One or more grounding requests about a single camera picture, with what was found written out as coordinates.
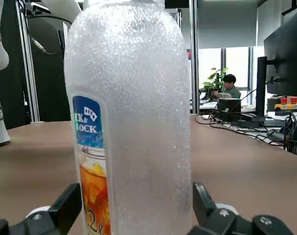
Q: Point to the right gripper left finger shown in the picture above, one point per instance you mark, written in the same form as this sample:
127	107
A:
53	218

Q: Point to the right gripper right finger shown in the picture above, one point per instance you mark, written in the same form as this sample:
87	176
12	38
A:
219	222

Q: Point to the transparent plastic bottle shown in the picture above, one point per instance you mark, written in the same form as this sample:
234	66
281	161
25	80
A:
138	98

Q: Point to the small black box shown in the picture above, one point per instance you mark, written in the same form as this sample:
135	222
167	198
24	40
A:
228	105

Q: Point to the person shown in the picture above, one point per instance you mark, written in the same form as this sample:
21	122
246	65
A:
233	91

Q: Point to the yellow emergency stop box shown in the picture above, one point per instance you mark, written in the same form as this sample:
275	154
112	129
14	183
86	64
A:
288	107

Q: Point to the green potted plant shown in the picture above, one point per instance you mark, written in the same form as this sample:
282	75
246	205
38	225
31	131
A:
215	76

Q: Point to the black computer monitor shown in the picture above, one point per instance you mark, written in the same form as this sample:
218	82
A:
285	61

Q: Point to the grey window blind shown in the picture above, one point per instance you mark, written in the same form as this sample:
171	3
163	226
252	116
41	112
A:
227	24

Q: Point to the aluminium frame post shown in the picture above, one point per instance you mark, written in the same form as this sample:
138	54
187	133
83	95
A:
193	61
29	73

